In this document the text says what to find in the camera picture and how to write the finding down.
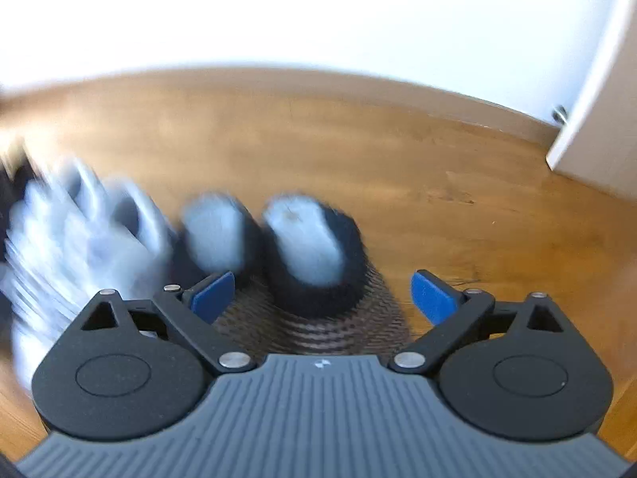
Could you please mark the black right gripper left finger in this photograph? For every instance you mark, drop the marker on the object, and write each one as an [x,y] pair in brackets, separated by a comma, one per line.
[126,369]

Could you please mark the white purple sneaker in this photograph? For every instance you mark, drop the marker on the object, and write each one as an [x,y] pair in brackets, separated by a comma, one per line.
[113,236]
[44,292]

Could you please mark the grey knit slipper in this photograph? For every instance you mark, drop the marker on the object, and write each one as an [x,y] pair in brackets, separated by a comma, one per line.
[328,296]
[218,235]

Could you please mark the metal door stopper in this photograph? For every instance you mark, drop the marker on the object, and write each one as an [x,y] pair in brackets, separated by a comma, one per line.
[560,115]

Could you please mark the white purple sneaker near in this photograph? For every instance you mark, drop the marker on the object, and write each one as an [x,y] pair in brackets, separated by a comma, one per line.
[113,236]

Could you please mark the white purple sneaker far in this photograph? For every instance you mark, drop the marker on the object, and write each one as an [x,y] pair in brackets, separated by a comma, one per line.
[44,292]

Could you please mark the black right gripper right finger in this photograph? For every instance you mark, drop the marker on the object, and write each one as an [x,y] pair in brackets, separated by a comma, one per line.
[516,370]

